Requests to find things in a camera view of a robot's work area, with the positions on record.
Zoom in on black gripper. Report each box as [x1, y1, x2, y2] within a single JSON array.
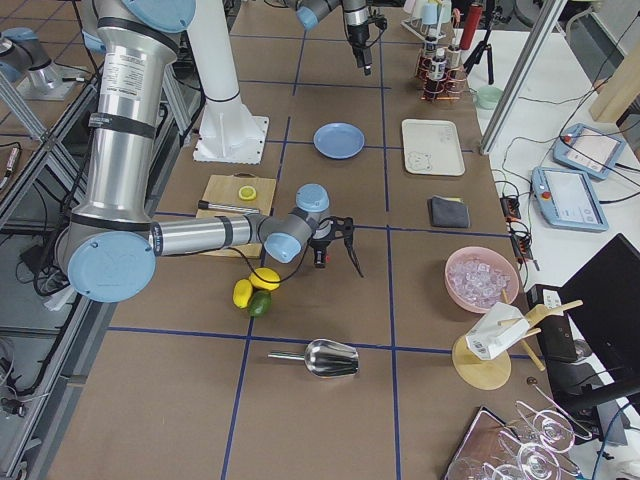
[[308, 216, 364, 278], [343, 9, 386, 76]]

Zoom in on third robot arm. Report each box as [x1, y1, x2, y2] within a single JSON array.
[[1, 27, 86, 101]]

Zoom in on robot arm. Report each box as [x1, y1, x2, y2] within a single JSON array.
[[286, 0, 387, 271], [56, 1, 353, 303]]

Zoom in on blue plate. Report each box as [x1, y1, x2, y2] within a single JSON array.
[[313, 122, 365, 160]]

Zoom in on copper bottle rack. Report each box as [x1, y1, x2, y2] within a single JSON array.
[[415, 30, 467, 102]]

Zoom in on yellow lemon upper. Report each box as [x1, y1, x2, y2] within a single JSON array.
[[248, 267, 281, 291]]

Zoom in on yellow lemon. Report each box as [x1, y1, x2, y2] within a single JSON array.
[[232, 279, 254, 309], [248, 267, 281, 291]]

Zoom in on cream rectangular tray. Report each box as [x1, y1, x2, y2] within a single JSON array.
[[401, 119, 465, 176]]

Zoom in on green lime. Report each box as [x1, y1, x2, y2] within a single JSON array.
[[247, 290, 272, 317]]

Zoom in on lemon slice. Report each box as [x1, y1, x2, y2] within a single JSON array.
[[237, 185, 258, 202]]

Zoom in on yellow lemon left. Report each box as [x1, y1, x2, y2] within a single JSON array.
[[232, 279, 254, 309]]

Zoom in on black tripod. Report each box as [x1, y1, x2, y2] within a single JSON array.
[[463, 0, 496, 85]]

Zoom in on silver metal scoop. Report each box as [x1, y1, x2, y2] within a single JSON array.
[[268, 339, 359, 378]]

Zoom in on wooden cutting board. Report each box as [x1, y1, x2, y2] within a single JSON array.
[[196, 174, 277, 259]]

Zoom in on red bottle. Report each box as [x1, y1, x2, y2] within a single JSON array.
[[460, 2, 484, 51]]

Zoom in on green small bowl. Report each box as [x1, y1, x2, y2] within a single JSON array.
[[475, 85, 503, 110]]

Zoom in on pink bowl of ice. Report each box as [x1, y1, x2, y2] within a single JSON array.
[[444, 246, 520, 313]]

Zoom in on round wooden stand base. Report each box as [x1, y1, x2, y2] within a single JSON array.
[[452, 336, 512, 391]]

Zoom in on blue teach pendant near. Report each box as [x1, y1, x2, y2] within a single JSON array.
[[531, 167, 609, 232]]

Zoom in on blue teach pendant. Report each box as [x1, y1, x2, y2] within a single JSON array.
[[531, 167, 609, 232], [553, 123, 626, 180]]

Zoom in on blue teach pendant far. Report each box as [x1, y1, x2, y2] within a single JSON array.
[[553, 123, 626, 180]]

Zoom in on black monitor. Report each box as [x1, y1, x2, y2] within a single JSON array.
[[539, 233, 639, 413]]

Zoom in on clear glass holder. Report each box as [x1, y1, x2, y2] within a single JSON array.
[[443, 401, 591, 479]]

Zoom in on black handled knife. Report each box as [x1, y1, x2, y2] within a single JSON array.
[[197, 199, 260, 214]]

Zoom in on aluminium frame post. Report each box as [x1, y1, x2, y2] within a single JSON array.
[[479, 0, 567, 155]]

